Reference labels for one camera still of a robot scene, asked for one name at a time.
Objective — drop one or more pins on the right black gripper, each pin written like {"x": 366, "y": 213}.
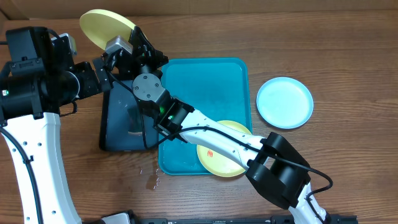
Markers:
{"x": 149, "y": 53}

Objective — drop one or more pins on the yellow-green plate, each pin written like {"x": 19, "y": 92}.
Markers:
{"x": 100, "y": 26}
{"x": 218, "y": 164}

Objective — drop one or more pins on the green brown sponge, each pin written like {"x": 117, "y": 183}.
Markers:
{"x": 135, "y": 123}

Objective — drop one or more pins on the light blue plate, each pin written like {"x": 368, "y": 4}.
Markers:
{"x": 284, "y": 103}

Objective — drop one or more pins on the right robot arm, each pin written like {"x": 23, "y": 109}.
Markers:
{"x": 273, "y": 166}

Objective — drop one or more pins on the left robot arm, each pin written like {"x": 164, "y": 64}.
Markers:
{"x": 39, "y": 79}

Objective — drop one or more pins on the black water tray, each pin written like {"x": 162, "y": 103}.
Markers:
{"x": 113, "y": 134}

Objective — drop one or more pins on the teal plastic tray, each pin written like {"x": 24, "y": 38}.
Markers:
{"x": 219, "y": 88}

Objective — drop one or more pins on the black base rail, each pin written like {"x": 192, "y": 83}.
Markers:
{"x": 276, "y": 219}

